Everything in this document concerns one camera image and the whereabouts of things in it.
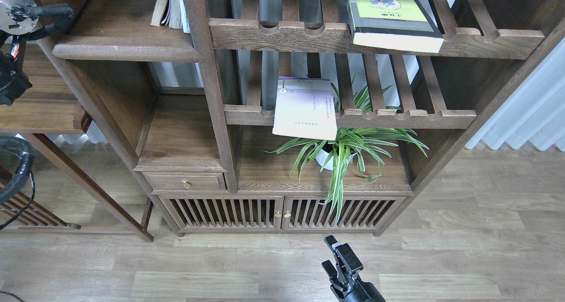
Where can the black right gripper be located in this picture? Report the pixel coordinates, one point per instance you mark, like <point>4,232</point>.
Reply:
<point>343,275</point>

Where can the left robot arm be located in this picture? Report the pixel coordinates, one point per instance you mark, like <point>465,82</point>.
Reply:
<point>23,21</point>

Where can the upright white books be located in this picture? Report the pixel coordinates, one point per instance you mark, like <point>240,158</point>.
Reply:
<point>178,18</point>

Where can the white plant pot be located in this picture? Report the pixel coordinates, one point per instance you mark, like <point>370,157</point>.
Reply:
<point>323,156</point>

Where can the spider plant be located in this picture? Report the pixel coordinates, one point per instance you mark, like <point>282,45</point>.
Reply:
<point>350,141</point>

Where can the pale lavender book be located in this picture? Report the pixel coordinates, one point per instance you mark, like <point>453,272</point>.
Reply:
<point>305,108</point>

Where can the brass drawer knob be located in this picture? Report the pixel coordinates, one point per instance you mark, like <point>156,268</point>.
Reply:
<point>186,184</point>

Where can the dark wooden bookshelf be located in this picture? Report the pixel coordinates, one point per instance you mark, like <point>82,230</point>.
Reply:
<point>192,106</point>

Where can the white curtain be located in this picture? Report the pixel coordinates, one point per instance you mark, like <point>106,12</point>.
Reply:
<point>534,113</point>

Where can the yellow and grey thick book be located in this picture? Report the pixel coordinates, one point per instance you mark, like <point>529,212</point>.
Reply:
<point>402,25</point>

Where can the upright beige book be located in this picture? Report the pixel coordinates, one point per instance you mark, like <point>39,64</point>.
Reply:
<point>161,13</point>

